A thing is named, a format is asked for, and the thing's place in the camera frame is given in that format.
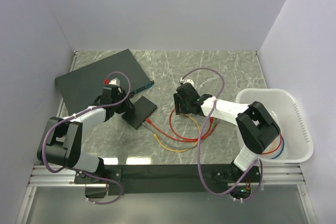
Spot large black network switch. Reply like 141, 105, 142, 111
55, 49, 154, 114

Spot red cable in bin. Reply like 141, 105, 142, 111
261, 134, 285, 156

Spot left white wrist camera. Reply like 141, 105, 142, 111
104, 78, 120, 86

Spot blue cable in bin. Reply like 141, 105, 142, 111
267, 145, 286, 161

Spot aluminium frame rail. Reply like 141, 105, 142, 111
28, 164, 306, 187

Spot small black box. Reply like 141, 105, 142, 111
122, 96, 157, 130

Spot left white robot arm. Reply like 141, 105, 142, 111
37, 84, 133, 183

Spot red ethernet cable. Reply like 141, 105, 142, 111
145, 107, 218, 143

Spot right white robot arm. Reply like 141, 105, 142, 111
173, 83, 280, 182

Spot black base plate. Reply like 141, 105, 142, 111
73, 164, 263, 196

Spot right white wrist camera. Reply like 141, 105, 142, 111
180, 78, 195, 87

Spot white plastic bin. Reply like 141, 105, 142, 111
236, 88, 314, 164

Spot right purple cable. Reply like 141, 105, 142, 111
181, 68, 263, 205

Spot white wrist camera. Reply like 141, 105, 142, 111
180, 78, 195, 87
104, 78, 120, 86

